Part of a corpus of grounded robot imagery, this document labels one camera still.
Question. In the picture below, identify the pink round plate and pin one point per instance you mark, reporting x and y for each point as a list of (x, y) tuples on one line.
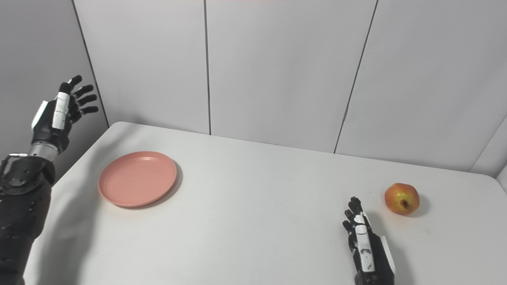
[(136, 180)]

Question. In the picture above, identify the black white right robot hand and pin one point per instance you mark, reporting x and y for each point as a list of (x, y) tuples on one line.
[(376, 257)]

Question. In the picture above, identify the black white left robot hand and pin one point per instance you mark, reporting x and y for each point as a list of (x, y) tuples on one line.
[(49, 128)]

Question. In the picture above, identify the red yellow apple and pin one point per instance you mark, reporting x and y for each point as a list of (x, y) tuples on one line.
[(400, 196)]

